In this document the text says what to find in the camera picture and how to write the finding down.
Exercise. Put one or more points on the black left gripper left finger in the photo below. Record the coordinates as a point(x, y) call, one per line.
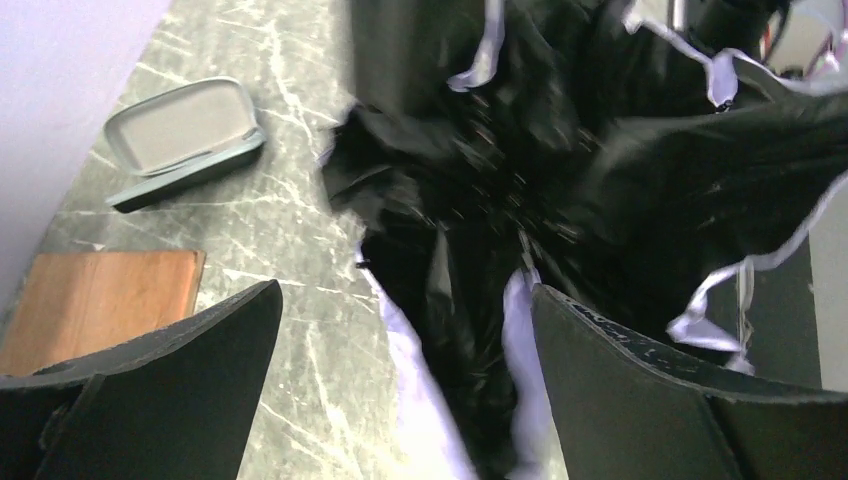
point(175, 403)

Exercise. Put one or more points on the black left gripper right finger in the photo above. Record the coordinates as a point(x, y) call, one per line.
point(628, 407)

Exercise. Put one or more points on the lilac folding umbrella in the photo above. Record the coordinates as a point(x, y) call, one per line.
point(495, 146)

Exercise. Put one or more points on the wooden base board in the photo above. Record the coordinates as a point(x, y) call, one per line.
point(74, 304)

